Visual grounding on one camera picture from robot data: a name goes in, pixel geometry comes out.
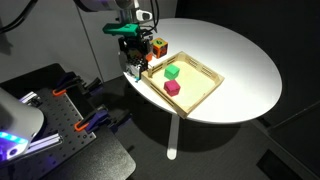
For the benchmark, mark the white table leg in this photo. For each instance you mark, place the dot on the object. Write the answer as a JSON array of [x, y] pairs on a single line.
[[173, 138]]

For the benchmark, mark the orange black clamp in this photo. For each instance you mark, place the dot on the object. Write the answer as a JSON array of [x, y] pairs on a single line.
[[71, 80], [98, 117]]

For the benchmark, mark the white blue letter cube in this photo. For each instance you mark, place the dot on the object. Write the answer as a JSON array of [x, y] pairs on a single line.
[[135, 71]]

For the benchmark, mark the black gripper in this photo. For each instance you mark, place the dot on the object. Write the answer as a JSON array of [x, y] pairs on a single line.
[[137, 50]]

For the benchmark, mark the magenta cube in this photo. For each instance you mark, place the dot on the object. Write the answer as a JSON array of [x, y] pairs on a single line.
[[172, 87]]

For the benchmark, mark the aluminium extrusion rail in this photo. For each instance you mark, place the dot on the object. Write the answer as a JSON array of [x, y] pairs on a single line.
[[40, 143]]

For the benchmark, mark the wooden tray box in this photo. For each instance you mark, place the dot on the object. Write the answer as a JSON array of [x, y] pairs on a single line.
[[196, 80]]

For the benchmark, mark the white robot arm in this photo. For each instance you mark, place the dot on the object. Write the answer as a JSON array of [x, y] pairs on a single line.
[[129, 12]]

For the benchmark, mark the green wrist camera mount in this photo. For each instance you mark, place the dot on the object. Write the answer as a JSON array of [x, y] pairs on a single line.
[[121, 29]]

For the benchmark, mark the black perforated mounting board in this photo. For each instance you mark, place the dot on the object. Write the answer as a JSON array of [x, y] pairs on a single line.
[[81, 155]]

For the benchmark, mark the orange red number cube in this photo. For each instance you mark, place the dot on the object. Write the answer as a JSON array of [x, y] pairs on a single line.
[[160, 47]]

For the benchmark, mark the green cube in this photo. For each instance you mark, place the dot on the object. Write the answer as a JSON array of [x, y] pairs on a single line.
[[171, 72]]

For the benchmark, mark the orange black clamp front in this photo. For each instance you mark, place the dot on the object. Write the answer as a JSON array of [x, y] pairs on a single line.
[[98, 117]]

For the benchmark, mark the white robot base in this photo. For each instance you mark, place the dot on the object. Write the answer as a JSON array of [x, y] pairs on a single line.
[[19, 124]]

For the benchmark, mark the orange black clamp rear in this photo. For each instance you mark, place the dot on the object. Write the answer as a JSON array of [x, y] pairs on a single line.
[[71, 80]]

